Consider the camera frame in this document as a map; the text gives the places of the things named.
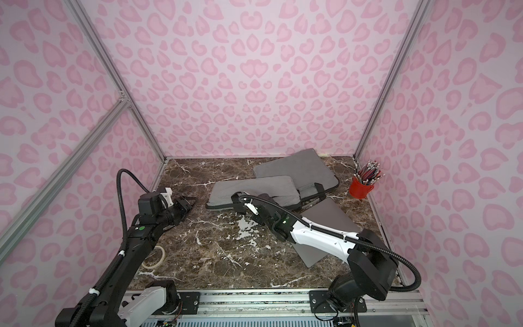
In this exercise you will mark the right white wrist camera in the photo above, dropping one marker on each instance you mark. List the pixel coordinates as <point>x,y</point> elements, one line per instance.
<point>252,208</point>

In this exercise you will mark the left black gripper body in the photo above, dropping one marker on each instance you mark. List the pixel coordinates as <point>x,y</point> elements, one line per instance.
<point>180,208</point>

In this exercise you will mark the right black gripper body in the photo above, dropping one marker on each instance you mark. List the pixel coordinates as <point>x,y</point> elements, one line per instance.
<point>245,206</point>

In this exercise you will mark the grey laptop bag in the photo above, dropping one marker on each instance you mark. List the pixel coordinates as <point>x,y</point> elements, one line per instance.
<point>280,188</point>
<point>311,177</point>

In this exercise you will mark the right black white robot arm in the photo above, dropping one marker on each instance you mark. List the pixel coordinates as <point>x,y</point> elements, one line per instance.
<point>372,269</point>

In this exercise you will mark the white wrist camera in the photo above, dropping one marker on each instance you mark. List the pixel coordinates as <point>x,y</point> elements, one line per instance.
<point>166,194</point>
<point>252,208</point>

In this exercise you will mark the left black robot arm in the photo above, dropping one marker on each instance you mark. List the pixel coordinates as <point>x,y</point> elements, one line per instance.
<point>104,304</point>

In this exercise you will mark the black laptop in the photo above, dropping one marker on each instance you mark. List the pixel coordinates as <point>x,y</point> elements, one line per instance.
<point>325,232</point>

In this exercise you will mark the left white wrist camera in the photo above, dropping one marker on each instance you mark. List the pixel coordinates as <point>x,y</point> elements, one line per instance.
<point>166,194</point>

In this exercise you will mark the red pen cup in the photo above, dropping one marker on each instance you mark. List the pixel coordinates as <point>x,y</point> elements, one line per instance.
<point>358,190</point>

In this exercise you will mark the bundle of pens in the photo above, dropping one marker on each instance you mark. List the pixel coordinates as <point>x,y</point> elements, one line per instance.
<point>369,173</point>

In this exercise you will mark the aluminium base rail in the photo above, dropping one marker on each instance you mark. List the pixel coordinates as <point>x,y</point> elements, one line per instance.
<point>277,307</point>

